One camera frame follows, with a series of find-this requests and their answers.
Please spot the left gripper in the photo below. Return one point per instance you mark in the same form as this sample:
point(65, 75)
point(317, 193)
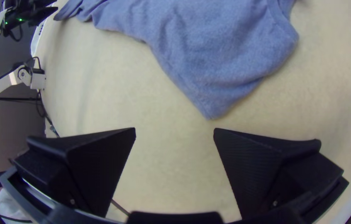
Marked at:
point(40, 15)

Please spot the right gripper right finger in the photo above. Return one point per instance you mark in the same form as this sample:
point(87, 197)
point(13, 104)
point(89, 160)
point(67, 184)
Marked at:
point(256, 168)

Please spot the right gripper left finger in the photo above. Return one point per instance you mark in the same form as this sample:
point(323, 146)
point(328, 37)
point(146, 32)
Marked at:
point(94, 168)

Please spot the blue t-shirt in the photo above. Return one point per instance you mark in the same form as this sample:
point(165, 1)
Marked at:
point(213, 53)

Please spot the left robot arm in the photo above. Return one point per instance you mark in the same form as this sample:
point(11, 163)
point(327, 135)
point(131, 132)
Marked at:
point(4, 81)

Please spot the white laundry basket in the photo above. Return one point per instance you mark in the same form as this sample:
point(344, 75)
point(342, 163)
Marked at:
point(37, 39)

